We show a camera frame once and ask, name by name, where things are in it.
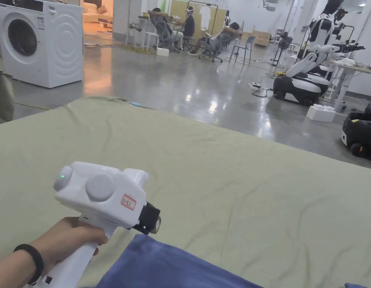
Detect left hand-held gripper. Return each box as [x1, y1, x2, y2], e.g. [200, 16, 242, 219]
[37, 161, 162, 288]

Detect person's left forearm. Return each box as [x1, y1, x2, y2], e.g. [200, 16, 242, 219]
[0, 243, 48, 288]

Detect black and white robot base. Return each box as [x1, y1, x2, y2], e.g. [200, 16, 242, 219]
[341, 102, 371, 160]

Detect person's left hand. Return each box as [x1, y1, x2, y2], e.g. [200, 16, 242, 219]
[30, 216, 109, 273]

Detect blue garment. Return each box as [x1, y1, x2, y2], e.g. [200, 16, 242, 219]
[95, 233, 371, 288]

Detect bed with pale green sheet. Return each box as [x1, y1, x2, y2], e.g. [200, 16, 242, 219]
[0, 96, 371, 288]

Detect white stool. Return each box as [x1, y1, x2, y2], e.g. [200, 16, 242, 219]
[142, 31, 158, 51]

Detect white washing machine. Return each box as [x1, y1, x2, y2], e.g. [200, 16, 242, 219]
[0, 1, 85, 89]

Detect teal plastic chair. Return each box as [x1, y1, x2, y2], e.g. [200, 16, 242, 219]
[230, 36, 256, 65]

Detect clothes rack with white shirt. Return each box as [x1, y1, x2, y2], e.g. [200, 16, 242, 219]
[187, 2, 222, 32]

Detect cardboard carton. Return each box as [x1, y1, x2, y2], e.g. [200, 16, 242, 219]
[244, 29, 271, 47]

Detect white humanoid robot on base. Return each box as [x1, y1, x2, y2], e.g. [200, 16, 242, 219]
[272, 0, 366, 105]

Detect white desk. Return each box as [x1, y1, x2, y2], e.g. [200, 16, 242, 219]
[326, 59, 371, 112]

